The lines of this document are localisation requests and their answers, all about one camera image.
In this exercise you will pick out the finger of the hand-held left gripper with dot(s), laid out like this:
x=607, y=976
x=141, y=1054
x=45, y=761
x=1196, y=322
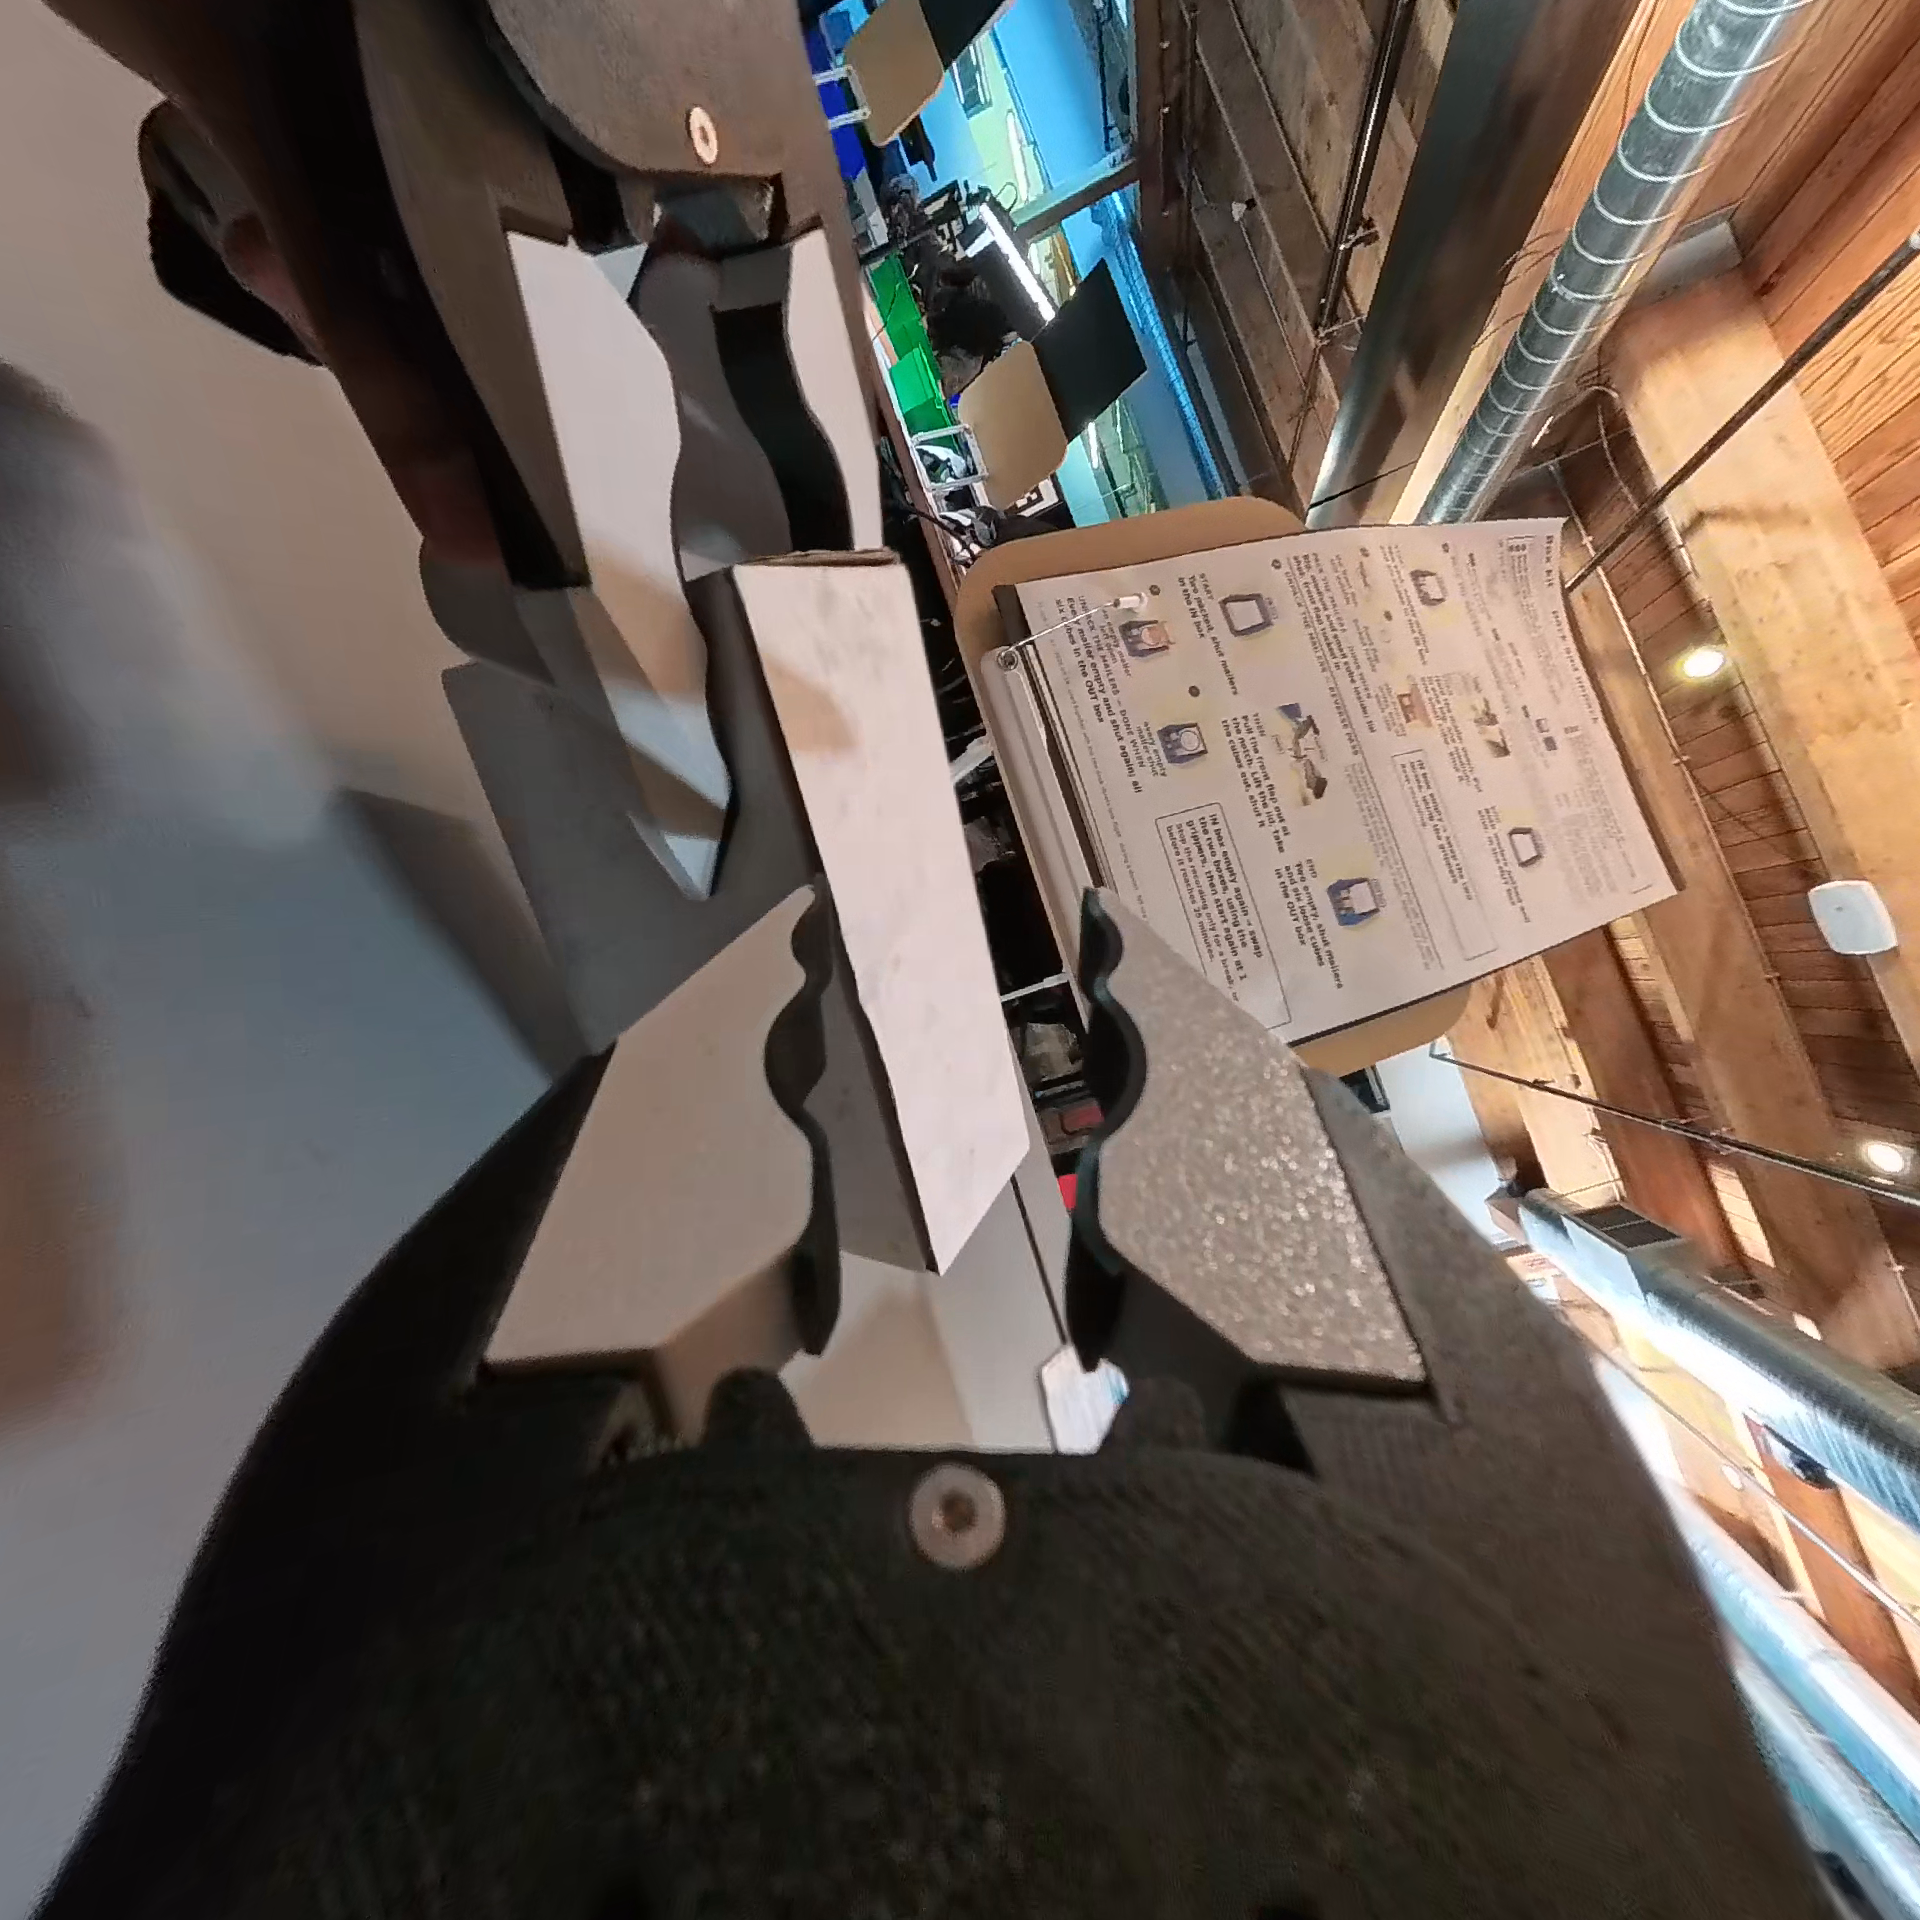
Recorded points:
x=600, y=449
x=834, y=391

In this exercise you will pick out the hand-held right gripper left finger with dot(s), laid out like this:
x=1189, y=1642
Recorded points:
x=676, y=1200

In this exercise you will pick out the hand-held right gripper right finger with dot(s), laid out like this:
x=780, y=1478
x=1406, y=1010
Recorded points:
x=1244, y=1200

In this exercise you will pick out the white cardboard mailer box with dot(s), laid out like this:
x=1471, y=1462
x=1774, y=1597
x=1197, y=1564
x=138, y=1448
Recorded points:
x=886, y=839

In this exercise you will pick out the person's left hand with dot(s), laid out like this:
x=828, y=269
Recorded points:
x=300, y=224

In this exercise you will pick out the green bin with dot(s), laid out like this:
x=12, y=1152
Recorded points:
x=899, y=344

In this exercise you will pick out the white instruction stand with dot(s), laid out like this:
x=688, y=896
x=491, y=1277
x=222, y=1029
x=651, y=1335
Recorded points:
x=1351, y=781

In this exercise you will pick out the silver ventilation duct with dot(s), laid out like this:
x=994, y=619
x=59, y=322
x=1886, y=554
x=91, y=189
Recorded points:
x=1770, y=1351
x=1619, y=256

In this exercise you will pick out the white wall device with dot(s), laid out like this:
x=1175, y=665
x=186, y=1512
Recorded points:
x=1849, y=913

